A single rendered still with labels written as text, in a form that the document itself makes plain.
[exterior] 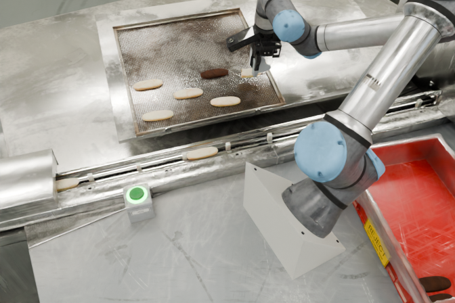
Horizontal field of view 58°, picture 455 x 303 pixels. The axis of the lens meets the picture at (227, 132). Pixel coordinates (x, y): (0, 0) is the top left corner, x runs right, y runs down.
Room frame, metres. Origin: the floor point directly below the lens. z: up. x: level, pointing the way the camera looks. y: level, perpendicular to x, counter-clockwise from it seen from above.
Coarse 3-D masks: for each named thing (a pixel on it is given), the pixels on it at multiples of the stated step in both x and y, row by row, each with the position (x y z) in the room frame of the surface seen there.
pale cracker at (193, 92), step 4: (192, 88) 1.06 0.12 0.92; (196, 88) 1.06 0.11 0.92; (176, 92) 1.04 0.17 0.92; (180, 92) 1.04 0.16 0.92; (184, 92) 1.04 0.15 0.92; (188, 92) 1.04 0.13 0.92; (192, 92) 1.04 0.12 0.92; (196, 92) 1.04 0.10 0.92; (200, 92) 1.04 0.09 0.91; (176, 96) 1.02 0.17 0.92; (180, 96) 1.02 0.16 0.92; (184, 96) 1.02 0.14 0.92; (188, 96) 1.02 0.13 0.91; (192, 96) 1.03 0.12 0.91; (196, 96) 1.03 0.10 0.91
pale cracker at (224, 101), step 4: (212, 100) 1.01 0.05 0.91; (216, 100) 1.01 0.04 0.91; (220, 100) 1.01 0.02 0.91; (224, 100) 1.01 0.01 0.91; (228, 100) 1.01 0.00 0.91; (232, 100) 1.01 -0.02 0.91; (236, 100) 1.02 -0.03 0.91; (212, 104) 1.00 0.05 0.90; (216, 104) 1.00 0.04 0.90; (220, 104) 1.00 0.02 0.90; (224, 104) 1.00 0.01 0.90; (228, 104) 1.00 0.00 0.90; (232, 104) 1.00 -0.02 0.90
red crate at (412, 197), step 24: (408, 168) 0.80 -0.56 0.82; (432, 168) 0.80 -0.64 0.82; (384, 192) 0.71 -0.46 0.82; (408, 192) 0.71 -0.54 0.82; (432, 192) 0.71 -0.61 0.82; (360, 216) 0.62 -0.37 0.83; (384, 216) 0.63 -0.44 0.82; (408, 216) 0.63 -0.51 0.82; (432, 216) 0.63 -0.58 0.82; (408, 240) 0.55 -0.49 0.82; (432, 240) 0.55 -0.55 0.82; (432, 264) 0.48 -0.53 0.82
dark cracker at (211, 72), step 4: (220, 68) 1.15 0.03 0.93; (204, 72) 1.13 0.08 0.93; (208, 72) 1.13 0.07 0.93; (212, 72) 1.13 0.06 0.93; (216, 72) 1.13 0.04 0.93; (220, 72) 1.13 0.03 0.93; (224, 72) 1.14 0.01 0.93; (204, 76) 1.11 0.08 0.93; (208, 76) 1.11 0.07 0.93; (212, 76) 1.12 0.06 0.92; (216, 76) 1.12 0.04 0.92; (220, 76) 1.12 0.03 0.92
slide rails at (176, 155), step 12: (420, 108) 1.05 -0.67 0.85; (276, 132) 0.93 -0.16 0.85; (288, 132) 0.93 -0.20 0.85; (216, 144) 0.87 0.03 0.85; (264, 144) 0.87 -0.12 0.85; (156, 156) 0.81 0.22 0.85; (168, 156) 0.81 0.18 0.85; (180, 156) 0.82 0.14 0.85; (108, 168) 0.76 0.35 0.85; (120, 168) 0.76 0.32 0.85; (156, 168) 0.77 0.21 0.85; (96, 180) 0.72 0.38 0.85; (108, 180) 0.72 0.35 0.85
